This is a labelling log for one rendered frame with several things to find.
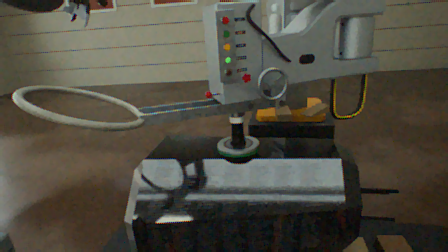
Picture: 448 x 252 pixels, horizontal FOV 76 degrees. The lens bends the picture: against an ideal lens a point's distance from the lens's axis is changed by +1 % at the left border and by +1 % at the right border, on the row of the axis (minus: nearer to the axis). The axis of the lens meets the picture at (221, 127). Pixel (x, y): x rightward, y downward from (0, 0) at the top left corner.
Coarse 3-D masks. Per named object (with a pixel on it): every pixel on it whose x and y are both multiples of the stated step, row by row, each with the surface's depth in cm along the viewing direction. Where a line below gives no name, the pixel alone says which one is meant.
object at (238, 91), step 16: (240, 0) 114; (256, 0) 116; (208, 16) 123; (240, 16) 115; (256, 16) 117; (208, 32) 127; (256, 32) 120; (208, 48) 131; (240, 48) 120; (256, 48) 122; (208, 64) 136; (240, 64) 122; (256, 64) 124; (240, 80) 124; (256, 80) 126; (224, 96) 124; (240, 96) 126; (256, 96) 129
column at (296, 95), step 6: (300, 84) 211; (306, 84) 213; (288, 90) 210; (294, 90) 211; (300, 90) 213; (306, 90) 214; (288, 96) 211; (294, 96) 213; (300, 96) 214; (306, 96) 216; (288, 102) 213; (294, 102) 215; (300, 102) 216; (306, 102) 218; (294, 108) 216; (300, 108) 218
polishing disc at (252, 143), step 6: (228, 138) 153; (246, 138) 151; (252, 138) 151; (222, 144) 146; (228, 144) 146; (246, 144) 144; (252, 144) 143; (258, 144) 143; (222, 150) 140; (228, 150) 139; (234, 150) 138; (240, 150) 138; (246, 150) 137; (252, 150) 138
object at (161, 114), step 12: (144, 108) 131; (156, 108) 132; (168, 108) 134; (180, 108) 136; (192, 108) 126; (204, 108) 128; (216, 108) 130; (228, 108) 132; (240, 108) 134; (252, 108) 135; (264, 108) 138; (144, 120) 121; (156, 120) 123; (168, 120) 125; (180, 120) 126
